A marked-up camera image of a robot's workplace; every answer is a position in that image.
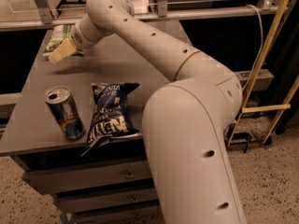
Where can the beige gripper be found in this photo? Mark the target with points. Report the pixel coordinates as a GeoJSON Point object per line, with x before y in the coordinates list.
{"type": "Point", "coordinates": [78, 36]}

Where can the green jalapeno chip bag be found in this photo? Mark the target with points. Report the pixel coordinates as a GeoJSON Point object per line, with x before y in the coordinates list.
{"type": "Point", "coordinates": [60, 33]}

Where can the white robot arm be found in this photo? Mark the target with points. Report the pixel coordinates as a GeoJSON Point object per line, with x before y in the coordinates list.
{"type": "Point", "coordinates": [183, 122]}

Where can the blue chip bag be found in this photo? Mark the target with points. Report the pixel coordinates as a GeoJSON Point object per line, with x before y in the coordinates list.
{"type": "Point", "coordinates": [110, 119]}

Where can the grey metal railing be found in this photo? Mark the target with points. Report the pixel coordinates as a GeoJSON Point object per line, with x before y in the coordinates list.
{"type": "Point", "coordinates": [33, 14]}

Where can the blue silver energy drink can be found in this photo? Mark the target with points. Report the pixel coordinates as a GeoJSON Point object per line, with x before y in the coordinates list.
{"type": "Point", "coordinates": [62, 106]}

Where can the grey drawer cabinet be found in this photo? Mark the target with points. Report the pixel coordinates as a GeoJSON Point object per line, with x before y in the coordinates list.
{"type": "Point", "coordinates": [109, 183]}

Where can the yellow wheeled ladder frame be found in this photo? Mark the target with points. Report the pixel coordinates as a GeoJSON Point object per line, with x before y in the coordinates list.
{"type": "Point", "coordinates": [259, 77]}

